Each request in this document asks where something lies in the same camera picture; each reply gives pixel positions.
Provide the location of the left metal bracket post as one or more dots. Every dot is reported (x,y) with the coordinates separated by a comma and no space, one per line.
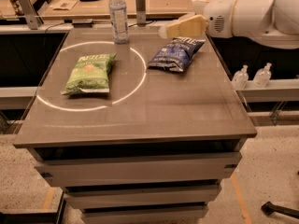
(32,18)

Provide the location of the right sanitizer pump bottle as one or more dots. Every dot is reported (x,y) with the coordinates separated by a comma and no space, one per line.
(263,76)

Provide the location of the black chair base leg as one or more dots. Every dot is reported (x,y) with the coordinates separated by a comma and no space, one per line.
(269,208)

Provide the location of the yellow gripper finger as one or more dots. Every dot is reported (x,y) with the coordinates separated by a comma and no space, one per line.
(191,26)

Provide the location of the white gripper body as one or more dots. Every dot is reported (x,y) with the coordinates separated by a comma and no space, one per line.
(219,16)

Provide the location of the grey drawer cabinet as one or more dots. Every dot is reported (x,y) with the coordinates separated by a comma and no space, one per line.
(147,112)

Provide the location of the sanitizer pump bottle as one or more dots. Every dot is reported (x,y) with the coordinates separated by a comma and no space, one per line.
(263,76)
(240,78)

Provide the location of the blue plastic water bottle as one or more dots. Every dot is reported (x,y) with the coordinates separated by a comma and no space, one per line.
(118,18)

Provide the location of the blue chip bag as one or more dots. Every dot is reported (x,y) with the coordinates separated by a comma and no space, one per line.
(177,55)

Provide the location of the middle drawer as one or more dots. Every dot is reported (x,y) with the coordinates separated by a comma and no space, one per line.
(139,197)

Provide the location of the left sanitizer pump bottle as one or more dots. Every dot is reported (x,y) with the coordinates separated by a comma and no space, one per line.
(240,78)

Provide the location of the green chip bag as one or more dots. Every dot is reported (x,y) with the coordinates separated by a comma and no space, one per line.
(90,75)

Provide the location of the drawer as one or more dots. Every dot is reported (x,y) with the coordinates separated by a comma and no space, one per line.
(139,197)
(145,215)
(138,170)

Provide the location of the top drawer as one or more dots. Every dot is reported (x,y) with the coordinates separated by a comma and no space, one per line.
(138,170)

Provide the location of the bottom drawer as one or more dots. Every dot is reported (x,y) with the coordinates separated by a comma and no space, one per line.
(145,215)

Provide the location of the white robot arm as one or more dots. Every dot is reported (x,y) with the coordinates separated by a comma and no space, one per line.
(272,23)

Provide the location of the paper card on desk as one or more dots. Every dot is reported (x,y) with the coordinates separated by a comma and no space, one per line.
(64,5)

